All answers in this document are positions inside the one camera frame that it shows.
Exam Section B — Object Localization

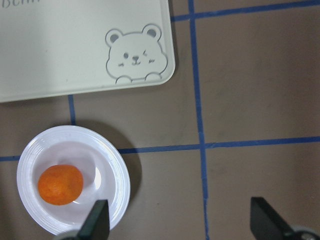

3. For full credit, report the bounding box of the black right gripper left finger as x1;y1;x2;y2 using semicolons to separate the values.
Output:
76;199;110;240

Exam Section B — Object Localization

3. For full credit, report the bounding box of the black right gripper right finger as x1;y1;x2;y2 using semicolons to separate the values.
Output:
249;197;295;240

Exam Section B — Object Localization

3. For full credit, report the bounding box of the white round plate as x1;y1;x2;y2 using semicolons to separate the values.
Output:
16;125;131;235

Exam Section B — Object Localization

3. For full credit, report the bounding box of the cream bear tray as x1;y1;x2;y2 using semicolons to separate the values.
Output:
0;0;176;103

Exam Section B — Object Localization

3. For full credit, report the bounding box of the orange fruit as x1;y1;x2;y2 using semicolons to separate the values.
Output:
37;164;84;206

